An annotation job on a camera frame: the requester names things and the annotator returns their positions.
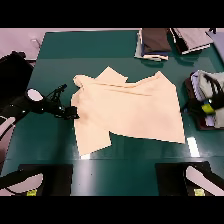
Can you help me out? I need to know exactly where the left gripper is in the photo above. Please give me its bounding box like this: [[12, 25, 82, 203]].
[[60, 105, 81, 121]]

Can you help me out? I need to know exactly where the cream shirt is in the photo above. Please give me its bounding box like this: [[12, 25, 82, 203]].
[[70, 66, 186, 157]]

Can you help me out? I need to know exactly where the brown garment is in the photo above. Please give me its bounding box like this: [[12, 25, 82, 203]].
[[142, 28, 173, 55]]

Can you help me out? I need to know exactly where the black garment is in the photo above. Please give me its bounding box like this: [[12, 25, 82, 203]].
[[170, 28, 189, 55]]

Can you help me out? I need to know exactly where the beige grey garment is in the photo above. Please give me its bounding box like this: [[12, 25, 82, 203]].
[[198, 71, 224, 130]]

